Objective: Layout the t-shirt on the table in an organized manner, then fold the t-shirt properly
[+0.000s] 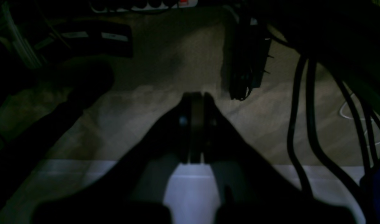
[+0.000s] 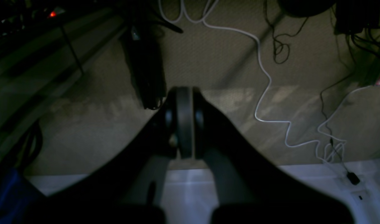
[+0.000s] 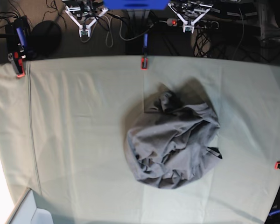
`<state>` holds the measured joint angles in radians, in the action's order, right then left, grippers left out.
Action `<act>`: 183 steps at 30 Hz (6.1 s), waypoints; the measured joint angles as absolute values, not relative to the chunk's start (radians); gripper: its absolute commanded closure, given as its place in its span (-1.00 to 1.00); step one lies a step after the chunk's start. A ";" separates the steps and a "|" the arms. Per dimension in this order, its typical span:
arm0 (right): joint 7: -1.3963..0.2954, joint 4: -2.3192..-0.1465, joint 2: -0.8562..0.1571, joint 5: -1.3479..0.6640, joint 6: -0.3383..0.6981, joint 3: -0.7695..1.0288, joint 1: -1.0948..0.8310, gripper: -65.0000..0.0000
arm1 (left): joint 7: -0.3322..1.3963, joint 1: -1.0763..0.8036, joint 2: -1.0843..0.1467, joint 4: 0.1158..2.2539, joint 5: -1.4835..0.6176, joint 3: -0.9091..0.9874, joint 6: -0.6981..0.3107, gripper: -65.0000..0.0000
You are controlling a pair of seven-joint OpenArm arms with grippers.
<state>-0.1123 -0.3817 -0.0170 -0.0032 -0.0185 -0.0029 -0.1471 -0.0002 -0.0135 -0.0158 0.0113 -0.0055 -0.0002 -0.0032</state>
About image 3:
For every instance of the grey t-shirt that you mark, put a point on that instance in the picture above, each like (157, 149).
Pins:
(171, 143)

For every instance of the red clamp top centre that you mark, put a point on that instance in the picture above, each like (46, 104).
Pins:
(144, 59)

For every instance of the red clamp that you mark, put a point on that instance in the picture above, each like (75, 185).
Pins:
(16, 44)
(144, 59)

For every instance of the pale green table cloth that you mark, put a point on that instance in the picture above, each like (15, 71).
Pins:
(63, 127)

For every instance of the black power strip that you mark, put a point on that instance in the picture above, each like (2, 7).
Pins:
(202, 24)

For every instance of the blue box top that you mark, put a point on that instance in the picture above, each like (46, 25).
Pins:
(136, 4)

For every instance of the black round floor base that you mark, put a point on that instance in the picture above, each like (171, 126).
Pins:
(45, 38)

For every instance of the red clamp top left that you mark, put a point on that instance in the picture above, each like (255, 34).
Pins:
(16, 44)

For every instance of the white bin bottom left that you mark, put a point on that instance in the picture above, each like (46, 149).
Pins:
(26, 211)

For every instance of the blue clamp bottom right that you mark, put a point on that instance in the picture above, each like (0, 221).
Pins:
(274, 212)

